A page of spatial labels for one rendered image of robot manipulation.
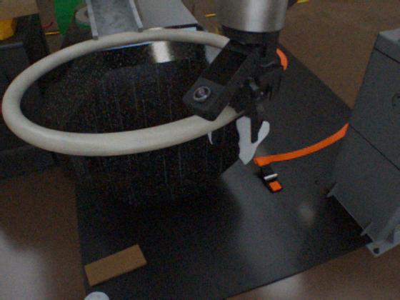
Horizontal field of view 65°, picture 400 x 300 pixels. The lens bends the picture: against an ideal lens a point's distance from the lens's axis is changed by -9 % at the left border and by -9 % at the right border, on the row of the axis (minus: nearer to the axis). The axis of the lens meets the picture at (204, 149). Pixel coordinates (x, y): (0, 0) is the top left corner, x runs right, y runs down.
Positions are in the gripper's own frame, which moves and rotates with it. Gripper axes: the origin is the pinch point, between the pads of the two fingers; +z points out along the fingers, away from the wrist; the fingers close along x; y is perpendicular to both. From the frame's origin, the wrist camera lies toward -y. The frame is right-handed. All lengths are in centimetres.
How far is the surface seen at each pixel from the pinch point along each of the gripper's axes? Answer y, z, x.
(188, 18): 47, 3, 58
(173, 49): 36, 10, 53
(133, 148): -14.9, -6.4, 3.6
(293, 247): 58, 88, 0
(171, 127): -9.8, -8.1, 1.9
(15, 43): 6, 18, 122
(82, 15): 21, 2, 85
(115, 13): 16, -6, 55
